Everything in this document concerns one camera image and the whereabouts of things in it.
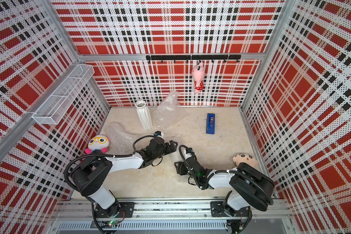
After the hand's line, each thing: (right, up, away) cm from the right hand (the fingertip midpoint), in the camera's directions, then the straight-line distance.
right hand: (180, 163), depth 87 cm
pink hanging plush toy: (+12, +57, +4) cm, 58 cm away
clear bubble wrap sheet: (-6, +2, +3) cm, 7 cm away
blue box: (+22, +24, +17) cm, 37 cm away
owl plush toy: (-52, +12, +6) cm, 54 cm away
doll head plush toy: (+38, +5, -4) cm, 38 cm away
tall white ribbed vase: (-24, +30, +8) cm, 39 cm away
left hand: (-3, +11, +4) cm, 12 cm away
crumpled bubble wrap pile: (-11, +33, +31) cm, 47 cm away
